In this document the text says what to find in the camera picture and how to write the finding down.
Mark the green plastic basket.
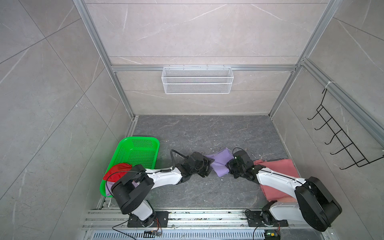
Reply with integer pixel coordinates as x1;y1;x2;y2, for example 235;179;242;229
99;136;160;198

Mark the lilac t-shirt in basket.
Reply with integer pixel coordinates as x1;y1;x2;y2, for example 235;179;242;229
105;181;139;197

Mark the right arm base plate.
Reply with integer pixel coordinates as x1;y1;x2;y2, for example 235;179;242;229
244;210;289;227

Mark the red t-shirt in basket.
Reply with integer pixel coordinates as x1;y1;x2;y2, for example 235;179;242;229
103;163;133;183

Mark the purple SHINE t-shirt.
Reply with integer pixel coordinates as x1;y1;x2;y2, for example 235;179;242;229
206;148;234;177

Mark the white wire mesh shelf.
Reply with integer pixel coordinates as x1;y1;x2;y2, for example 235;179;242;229
162;67;234;95

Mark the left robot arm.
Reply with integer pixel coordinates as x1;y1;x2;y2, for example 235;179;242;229
106;150;214;227

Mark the black wire hook rack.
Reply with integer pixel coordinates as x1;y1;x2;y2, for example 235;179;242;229
307;89;384;170

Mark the aluminium rail base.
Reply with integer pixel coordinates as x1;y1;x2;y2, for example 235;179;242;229
82;209;338;240

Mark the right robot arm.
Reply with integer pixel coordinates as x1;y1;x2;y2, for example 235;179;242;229
226;150;343;232

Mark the folded pink t-shirt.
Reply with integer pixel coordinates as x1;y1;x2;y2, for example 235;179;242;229
254;159;300;203

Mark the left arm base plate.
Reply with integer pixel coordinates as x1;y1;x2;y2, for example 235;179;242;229
127;211;170;228

